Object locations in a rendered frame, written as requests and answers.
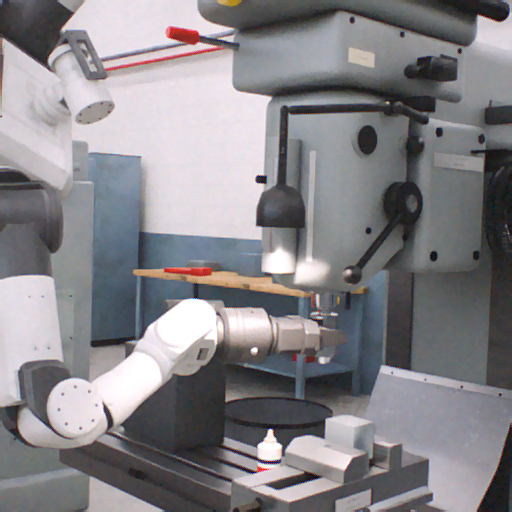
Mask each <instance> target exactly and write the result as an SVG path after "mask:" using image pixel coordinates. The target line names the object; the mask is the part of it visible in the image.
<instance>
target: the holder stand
mask: <svg viewBox="0 0 512 512"><path fill-rule="evenodd" d="M138 342H139V341H129V342H126V359H127V358H129V357H130V355H131V354H132V353H133V351H134V349H135V347H136V345H137V343H138ZM226 378H227V363H225V364H222V363H220V362H219V360H218V359H217V358H216V357H212V358H211V359H210V361H209V362H208V363H207V364H206V365H201V366H200V368H199V369H198V370H197V371H196V372H194V373H192V374H189V375H180V374H176V373H174V372H173V374H172V377H171V379H170V380H169V381H167V382H166V383H165V384H163V385H162V386H161V387H159V388H158V389H157V390H156V391H155V392H153V393H152V394H151V395H150V397H149V398H147V399H146V400H145V401H143V402H142V403H141V404H139V405H138V406H137V408H136V409H135V410H134V411H133V413H132V414H131V416H130V417H129V418H128V419H126V420H125V421H123V426H124V427H127V428H129V429H131V430H133V431H135V432H137V433H139V434H141V436H143V437H146V438H149V439H151V440H153V441H155V442H157V443H159V444H161V445H163V446H166V447H168V448H170V449H172V450H174V451H177V450H183V449H190V448H196V447H202V446H209V445H215V444H221V443H224V442H225V411H226Z"/></svg>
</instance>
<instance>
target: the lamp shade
mask: <svg viewBox="0 0 512 512"><path fill-rule="evenodd" d="M255 227H275V228H306V207H305V203H304V200H302V195H301V193H300V192H299V191H297V190H296V189H295V188H294V187H291V186H288V185H286V184H276V185H275V186H270V187H269V188H267V189H266V190H265V191H262V192H261V194H260V198H259V201H258V204H257V206H256V223H255Z"/></svg>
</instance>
